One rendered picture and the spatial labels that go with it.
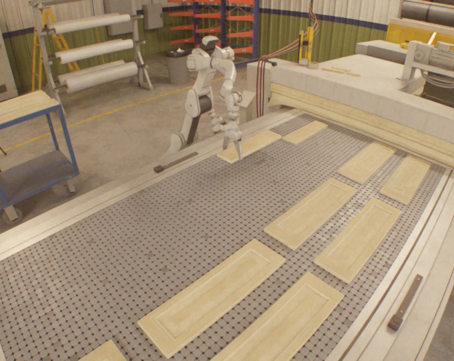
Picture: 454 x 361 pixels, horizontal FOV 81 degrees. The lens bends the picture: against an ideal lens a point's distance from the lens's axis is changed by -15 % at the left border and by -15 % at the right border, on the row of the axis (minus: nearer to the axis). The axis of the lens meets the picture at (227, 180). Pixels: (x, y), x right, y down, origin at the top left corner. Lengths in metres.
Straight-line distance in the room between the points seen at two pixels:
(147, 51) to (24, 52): 3.51
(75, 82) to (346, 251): 5.27
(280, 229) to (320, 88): 1.72
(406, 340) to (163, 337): 0.93
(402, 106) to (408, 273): 1.51
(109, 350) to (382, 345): 0.99
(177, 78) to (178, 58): 0.43
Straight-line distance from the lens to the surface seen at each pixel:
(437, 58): 3.40
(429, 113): 2.64
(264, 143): 2.06
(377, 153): 2.41
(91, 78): 6.01
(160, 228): 1.58
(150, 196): 1.80
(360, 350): 1.25
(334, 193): 1.85
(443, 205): 2.12
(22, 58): 8.49
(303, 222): 1.60
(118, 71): 6.21
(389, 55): 5.01
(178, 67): 6.68
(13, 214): 3.46
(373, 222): 1.72
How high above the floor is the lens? 1.93
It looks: 34 degrees down
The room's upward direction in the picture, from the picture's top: straight up
